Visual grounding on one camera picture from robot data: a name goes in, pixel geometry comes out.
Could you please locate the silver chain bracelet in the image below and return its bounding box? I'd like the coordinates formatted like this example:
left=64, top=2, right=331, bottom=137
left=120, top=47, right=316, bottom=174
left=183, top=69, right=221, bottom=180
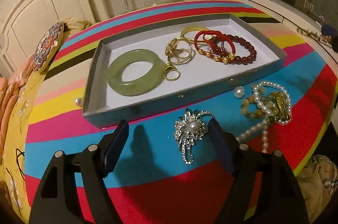
left=296, top=27, right=324, bottom=41

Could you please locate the white pearl necklace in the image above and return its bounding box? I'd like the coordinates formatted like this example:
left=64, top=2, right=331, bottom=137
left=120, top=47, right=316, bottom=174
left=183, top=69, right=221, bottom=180
left=235, top=80, right=293, bottom=154

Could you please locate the dark red bead bracelet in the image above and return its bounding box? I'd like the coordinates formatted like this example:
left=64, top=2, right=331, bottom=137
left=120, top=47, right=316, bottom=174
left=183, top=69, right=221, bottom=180
left=208, top=34, right=258, bottom=65

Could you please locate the yellow jade bead bracelet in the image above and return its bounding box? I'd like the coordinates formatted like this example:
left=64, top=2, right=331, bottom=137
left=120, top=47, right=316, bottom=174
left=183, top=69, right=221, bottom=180
left=240, top=91, right=290, bottom=123

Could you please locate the silver pearl brooch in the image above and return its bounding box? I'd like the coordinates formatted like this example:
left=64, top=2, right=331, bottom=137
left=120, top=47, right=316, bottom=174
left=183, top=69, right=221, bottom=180
left=173, top=108, right=214, bottom=165

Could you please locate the green jade bangle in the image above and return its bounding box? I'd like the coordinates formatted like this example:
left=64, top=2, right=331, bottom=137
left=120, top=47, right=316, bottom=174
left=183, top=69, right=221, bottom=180
left=106, top=49, right=165, bottom=96

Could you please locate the gold rings cluster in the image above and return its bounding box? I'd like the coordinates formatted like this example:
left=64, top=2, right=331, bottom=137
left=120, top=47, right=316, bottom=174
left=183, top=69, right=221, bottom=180
left=164, top=38, right=194, bottom=66

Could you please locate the gold ring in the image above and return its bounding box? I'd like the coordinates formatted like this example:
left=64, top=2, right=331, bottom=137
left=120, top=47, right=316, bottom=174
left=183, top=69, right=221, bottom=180
left=163, top=63, right=181, bottom=82

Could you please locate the gold bangle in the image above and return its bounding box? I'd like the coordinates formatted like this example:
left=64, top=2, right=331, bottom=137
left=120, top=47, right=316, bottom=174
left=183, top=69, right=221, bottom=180
left=180, top=26, right=209, bottom=44

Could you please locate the white window sill ledge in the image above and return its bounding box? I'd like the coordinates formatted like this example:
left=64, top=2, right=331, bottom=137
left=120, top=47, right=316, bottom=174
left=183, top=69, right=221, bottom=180
left=221, top=0, right=338, bottom=61

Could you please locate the yellow floral bedspread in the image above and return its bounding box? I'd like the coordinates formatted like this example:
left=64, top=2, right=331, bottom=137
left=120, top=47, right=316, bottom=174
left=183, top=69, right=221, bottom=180
left=1, top=68, right=49, bottom=223

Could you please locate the loose pearl earring left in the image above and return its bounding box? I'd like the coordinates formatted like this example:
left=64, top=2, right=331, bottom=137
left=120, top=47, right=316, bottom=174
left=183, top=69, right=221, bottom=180
left=75, top=97, right=83, bottom=107

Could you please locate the loose pearl earring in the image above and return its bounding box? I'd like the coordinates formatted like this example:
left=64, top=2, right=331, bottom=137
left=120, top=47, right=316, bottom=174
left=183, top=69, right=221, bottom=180
left=75, top=97, right=83, bottom=107
left=233, top=86, right=245, bottom=99

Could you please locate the loose pearl earring right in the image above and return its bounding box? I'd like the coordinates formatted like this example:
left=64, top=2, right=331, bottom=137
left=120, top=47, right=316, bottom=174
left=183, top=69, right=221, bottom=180
left=233, top=86, right=245, bottom=99

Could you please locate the colourful striped cloth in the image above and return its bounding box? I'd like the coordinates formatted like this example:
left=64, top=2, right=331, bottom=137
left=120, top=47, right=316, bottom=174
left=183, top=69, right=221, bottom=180
left=24, top=0, right=337, bottom=223

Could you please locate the grey shallow cardboard tray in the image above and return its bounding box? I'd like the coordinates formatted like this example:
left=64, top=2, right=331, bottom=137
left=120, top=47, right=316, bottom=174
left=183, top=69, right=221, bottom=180
left=82, top=14, right=286, bottom=128

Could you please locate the round patterned cushion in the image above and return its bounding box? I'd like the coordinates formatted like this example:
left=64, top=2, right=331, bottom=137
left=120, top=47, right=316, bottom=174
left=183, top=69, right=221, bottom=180
left=33, top=22, right=64, bottom=72

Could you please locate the tan blanket at headboard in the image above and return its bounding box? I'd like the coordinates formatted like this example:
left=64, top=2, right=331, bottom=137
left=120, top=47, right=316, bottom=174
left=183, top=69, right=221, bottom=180
left=61, top=18, right=93, bottom=42

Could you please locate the white wooden headboard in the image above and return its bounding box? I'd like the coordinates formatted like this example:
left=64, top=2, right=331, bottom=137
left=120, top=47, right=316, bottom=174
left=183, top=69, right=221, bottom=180
left=1, top=0, right=109, bottom=77

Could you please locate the black cable on bed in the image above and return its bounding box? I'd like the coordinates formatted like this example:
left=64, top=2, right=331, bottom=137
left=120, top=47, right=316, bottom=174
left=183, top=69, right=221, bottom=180
left=4, top=148, right=26, bottom=195

